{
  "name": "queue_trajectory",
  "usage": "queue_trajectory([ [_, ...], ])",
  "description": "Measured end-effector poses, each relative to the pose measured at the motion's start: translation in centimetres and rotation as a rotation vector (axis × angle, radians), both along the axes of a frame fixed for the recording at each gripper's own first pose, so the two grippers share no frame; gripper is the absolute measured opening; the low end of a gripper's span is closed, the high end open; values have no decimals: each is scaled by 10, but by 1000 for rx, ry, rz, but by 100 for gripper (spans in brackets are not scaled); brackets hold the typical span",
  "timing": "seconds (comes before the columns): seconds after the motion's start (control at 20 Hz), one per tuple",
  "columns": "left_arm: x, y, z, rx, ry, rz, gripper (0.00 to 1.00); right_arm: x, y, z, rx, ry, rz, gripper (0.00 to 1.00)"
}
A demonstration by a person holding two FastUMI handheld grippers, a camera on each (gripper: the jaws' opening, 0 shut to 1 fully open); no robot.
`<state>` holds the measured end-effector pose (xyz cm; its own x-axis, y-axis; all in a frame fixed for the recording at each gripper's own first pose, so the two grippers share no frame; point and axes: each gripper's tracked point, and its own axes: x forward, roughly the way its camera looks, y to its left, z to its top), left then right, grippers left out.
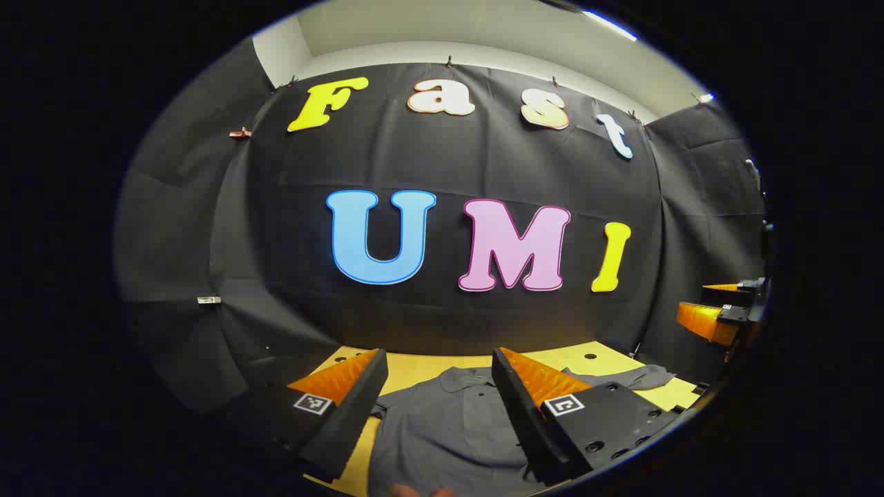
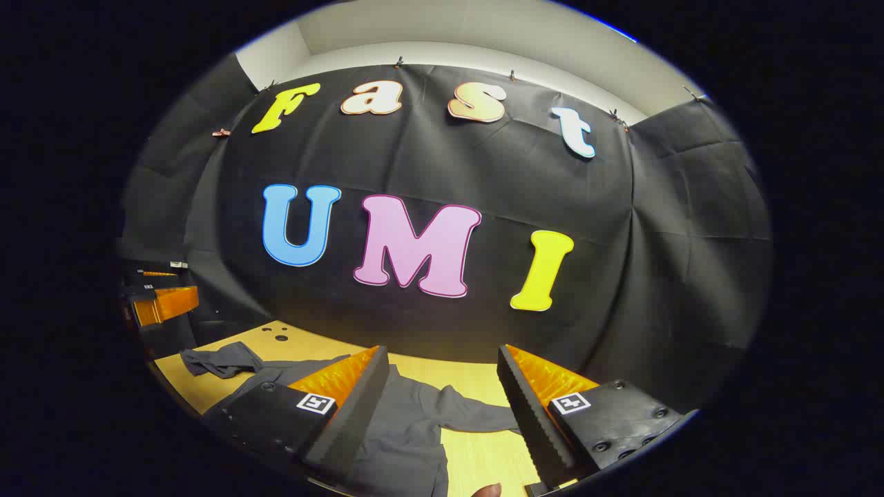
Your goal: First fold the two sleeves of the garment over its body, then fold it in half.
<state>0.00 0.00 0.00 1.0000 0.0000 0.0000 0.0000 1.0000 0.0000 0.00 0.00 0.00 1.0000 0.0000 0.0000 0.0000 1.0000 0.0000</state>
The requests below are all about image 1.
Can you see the silver backdrop clip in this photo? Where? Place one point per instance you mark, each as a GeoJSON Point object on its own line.
{"type": "Point", "coordinates": [208, 300]}

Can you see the grey polo shirt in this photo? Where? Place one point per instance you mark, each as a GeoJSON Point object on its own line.
{"type": "Point", "coordinates": [449, 428]}

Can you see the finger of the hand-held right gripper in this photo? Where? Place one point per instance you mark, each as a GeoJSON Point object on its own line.
{"type": "Point", "coordinates": [708, 323]}
{"type": "Point", "coordinates": [739, 286]}

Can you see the ceiling light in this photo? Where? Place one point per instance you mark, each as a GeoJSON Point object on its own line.
{"type": "Point", "coordinates": [705, 98]}

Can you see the black backdrop cloth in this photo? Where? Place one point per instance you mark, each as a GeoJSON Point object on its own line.
{"type": "Point", "coordinates": [449, 166]}

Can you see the copper backdrop clip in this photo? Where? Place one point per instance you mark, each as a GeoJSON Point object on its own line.
{"type": "Point", "coordinates": [239, 132]}

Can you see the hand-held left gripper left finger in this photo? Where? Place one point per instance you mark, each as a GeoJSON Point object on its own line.
{"type": "Point", "coordinates": [359, 407]}

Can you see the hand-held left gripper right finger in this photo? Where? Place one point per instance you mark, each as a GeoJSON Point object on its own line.
{"type": "Point", "coordinates": [521, 421]}

